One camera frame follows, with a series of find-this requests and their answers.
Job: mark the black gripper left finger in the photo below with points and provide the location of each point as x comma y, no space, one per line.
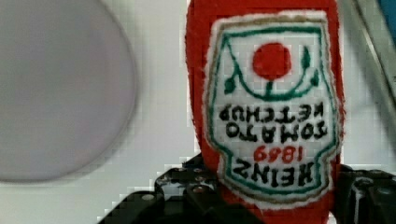
188,194

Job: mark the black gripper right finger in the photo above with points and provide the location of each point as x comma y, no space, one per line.
364,196

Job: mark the red plush ketchup bottle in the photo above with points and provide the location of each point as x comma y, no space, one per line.
267,101

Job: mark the grey round plate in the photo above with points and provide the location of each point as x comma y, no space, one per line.
68,85

